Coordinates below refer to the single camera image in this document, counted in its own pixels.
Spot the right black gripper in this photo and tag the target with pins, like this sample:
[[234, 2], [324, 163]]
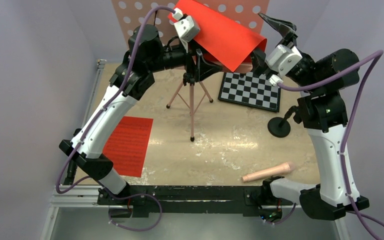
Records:
[[285, 28]]

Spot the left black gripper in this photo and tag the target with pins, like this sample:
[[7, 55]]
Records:
[[203, 69]]

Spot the red sheet music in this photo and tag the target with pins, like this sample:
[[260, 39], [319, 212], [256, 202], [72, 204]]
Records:
[[127, 145], [221, 39]]

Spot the black microphone desk stand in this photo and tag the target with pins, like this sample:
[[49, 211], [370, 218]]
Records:
[[280, 127]]

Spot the black microphone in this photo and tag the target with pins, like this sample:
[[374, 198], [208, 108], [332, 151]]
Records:
[[70, 174]]

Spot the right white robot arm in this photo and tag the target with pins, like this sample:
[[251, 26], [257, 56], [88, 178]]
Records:
[[323, 114]]

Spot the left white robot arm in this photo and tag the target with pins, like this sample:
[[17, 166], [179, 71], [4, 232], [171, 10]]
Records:
[[146, 55]]

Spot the black white checkerboard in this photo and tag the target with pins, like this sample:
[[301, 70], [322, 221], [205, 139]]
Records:
[[250, 91]]

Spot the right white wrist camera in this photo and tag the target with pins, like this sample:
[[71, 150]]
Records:
[[281, 61]]

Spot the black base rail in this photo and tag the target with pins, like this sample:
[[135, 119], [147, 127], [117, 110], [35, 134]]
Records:
[[247, 200]]

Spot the aluminium table frame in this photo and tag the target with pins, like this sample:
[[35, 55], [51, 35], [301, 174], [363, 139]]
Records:
[[194, 165]]

